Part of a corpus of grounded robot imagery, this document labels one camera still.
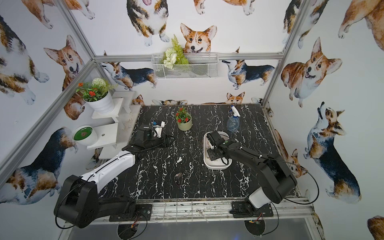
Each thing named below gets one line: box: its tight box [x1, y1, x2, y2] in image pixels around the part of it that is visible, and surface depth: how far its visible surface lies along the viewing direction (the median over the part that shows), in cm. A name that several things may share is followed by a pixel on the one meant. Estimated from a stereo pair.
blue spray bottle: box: [227, 105, 241, 132], surface depth 103 cm
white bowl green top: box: [72, 125, 98, 146], surface depth 78 cm
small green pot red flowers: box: [175, 106, 193, 132], surface depth 102 cm
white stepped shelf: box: [86, 91, 142, 160], surface depth 92 cm
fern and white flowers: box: [160, 34, 189, 69], surface depth 82 cm
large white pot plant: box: [76, 77, 118, 115], surface depth 80 cm
